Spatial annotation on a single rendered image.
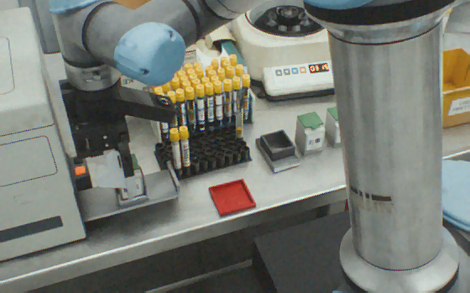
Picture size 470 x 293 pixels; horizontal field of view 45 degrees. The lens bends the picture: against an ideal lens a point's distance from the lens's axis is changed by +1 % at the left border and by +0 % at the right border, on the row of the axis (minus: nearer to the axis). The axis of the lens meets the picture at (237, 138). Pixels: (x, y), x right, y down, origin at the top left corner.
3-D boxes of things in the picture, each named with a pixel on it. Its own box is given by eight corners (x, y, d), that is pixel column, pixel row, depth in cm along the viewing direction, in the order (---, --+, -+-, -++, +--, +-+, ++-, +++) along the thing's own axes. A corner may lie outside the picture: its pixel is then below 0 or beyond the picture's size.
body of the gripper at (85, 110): (71, 133, 90) (55, 70, 82) (125, 121, 93) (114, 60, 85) (79, 164, 85) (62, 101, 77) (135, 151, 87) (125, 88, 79)
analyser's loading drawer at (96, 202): (62, 232, 94) (55, 212, 90) (57, 205, 98) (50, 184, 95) (181, 201, 99) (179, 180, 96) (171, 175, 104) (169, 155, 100)
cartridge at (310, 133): (304, 155, 111) (306, 129, 106) (294, 140, 114) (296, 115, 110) (322, 150, 112) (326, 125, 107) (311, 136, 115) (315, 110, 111)
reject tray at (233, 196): (220, 217, 99) (220, 213, 99) (208, 190, 104) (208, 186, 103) (256, 206, 101) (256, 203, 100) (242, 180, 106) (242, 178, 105)
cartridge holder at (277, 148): (274, 173, 107) (274, 159, 105) (255, 143, 113) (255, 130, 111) (300, 165, 109) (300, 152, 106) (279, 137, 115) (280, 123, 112)
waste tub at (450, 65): (430, 133, 116) (441, 93, 109) (397, 95, 125) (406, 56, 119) (486, 119, 119) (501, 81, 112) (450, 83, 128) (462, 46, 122)
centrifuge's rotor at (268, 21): (262, 60, 126) (263, 32, 121) (248, 25, 137) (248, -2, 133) (328, 52, 128) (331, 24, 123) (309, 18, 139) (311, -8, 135)
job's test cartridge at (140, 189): (122, 204, 96) (117, 178, 92) (117, 185, 99) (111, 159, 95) (145, 198, 97) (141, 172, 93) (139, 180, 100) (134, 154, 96)
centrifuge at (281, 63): (251, 105, 123) (252, 58, 114) (227, 34, 144) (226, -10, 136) (356, 92, 126) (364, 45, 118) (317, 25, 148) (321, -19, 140)
